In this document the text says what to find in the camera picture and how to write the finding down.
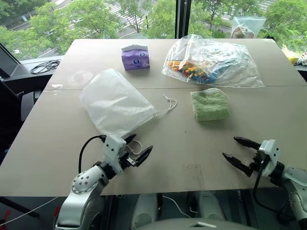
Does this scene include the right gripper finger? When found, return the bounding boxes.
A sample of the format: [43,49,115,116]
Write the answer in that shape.
[222,152,254,178]
[234,136,261,151]

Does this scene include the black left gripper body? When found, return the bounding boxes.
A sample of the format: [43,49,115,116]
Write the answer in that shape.
[118,146,142,172]

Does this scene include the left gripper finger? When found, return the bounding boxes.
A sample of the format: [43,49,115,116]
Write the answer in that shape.
[135,145,154,167]
[124,133,137,145]

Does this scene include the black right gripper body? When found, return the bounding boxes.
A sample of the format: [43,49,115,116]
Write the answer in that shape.
[248,149,268,172]

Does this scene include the green folded towel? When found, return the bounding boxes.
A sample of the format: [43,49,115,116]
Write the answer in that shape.
[190,87,230,122]

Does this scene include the large clear plastic bag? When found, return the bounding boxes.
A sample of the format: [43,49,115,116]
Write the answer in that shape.
[161,34,265,88]

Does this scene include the clear zip bag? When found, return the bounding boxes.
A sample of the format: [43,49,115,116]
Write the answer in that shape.
[231,16,267,39]

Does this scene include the pale rounded shell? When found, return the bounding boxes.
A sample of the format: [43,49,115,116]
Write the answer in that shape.
[133,193,159,225]
[195,191,225,221]

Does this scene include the purple tissue pack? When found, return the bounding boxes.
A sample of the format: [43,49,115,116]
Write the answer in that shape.
[120,44,151,71]

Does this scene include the colourful plastic toy pieces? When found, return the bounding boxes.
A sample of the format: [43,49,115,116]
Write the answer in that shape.
[167,59,218,85]

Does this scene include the yellow soft object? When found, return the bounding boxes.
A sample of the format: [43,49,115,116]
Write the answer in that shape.
[281,44,301,64]

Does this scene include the dark monitor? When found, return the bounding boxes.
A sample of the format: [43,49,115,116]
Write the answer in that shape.
[0,42,23,78]

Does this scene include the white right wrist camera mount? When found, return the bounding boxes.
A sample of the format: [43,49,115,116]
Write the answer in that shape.
[258,138,280,177]

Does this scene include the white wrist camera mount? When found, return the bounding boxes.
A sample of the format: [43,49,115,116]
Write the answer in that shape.
[258,138,280,177]
[102,135,127,173]

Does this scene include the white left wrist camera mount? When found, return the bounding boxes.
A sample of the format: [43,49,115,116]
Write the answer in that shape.
[102,135,127,173]

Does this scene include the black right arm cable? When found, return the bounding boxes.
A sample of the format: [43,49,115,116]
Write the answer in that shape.
[253,161,298,222]

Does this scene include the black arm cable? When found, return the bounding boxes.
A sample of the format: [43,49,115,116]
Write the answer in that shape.
[253,161,298,222]
[79,135,107,174]

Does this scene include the white drawstring bag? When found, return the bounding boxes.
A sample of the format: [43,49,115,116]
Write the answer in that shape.
[79,68,178,154]

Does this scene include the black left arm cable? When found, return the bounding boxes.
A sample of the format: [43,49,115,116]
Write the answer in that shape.
[79,135,107,174]

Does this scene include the thin white cable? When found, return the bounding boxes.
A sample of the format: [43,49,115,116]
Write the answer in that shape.
[162,195,193,219]

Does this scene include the coiled black cable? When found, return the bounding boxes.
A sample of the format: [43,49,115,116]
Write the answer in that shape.
[30,59,61,74]

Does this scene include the thin white string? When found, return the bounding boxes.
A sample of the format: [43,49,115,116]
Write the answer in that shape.
[0,196,59,226]

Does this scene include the black window post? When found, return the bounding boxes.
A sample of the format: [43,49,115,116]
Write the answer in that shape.
[176,0,192,39]

